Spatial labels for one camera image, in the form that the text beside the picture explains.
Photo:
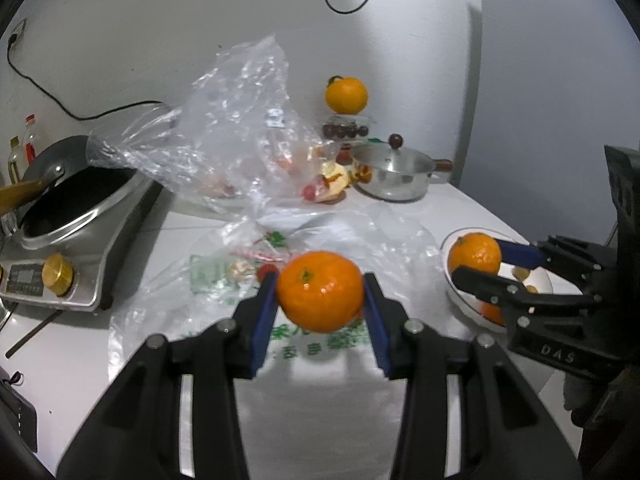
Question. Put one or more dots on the white plate with dark rim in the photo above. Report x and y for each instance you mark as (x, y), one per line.
(462, 305)

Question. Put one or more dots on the oil bottle with gold cap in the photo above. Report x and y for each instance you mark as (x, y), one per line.
(15, 160)

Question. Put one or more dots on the black box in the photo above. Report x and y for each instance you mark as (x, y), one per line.
(17, 410)

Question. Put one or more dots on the clear box of dark fruit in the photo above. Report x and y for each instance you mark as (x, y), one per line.
(347, 129)

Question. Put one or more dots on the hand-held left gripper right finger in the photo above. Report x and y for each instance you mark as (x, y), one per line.
(377, 330)

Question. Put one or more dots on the red cherry tomato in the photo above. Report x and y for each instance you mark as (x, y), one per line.
(267, 272)

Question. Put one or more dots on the crumpled clear plastic bag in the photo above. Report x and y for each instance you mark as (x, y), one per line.
(225, 110)

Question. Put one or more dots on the silver induction cooker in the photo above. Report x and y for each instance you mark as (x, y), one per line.
(115, 230)

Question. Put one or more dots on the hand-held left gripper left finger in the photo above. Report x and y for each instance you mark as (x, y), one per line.
(262, 330)

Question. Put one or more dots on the bottle with red cap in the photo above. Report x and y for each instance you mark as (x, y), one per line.
(31, 142)

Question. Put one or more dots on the small white wall socket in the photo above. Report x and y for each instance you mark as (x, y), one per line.
(19, 32)

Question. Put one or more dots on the orange peel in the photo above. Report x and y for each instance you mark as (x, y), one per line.
(335, 180)

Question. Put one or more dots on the tangerine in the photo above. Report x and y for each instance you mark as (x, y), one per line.
(320, 292)
(475, 255)
(492, 314)

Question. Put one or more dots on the dark stick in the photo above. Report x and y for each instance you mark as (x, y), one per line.
(32, 334)

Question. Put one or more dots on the large orange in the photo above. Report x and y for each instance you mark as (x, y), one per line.
(346, 95)

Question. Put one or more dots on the yellow-green cherry tomato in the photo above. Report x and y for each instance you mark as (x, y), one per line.
(531, 288)
(240, 267)
(520, 272)

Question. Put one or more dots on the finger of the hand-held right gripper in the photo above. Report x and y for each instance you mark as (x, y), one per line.
(485, 287)
(522, 255)

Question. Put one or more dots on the orange peel scraps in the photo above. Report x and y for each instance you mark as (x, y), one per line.
(362, 172)

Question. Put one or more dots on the saucepan lid with wooden knob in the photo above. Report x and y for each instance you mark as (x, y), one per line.
(395, 160)

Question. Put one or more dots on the green-printed plastic bag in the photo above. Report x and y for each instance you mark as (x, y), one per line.
(350, 230)

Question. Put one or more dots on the grey refrigerator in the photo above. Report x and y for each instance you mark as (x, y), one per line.
(550, 110)

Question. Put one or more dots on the red tomato in clear bag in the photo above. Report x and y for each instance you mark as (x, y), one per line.
(310, 192)

